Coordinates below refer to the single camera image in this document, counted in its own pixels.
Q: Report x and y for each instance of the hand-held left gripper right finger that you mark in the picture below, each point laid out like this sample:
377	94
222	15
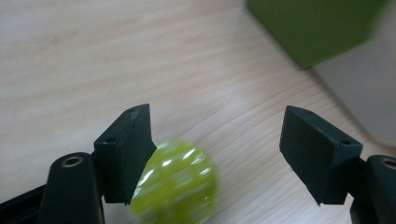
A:
317	155

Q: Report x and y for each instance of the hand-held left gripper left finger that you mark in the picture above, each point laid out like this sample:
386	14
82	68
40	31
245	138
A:
121	161

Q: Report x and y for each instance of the yellow-green faceted ball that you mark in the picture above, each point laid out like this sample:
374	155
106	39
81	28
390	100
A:
177	186

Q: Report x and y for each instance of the white box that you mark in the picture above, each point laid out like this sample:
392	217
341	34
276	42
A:
364	93

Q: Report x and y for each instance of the green box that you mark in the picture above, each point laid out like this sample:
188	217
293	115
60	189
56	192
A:
311	28

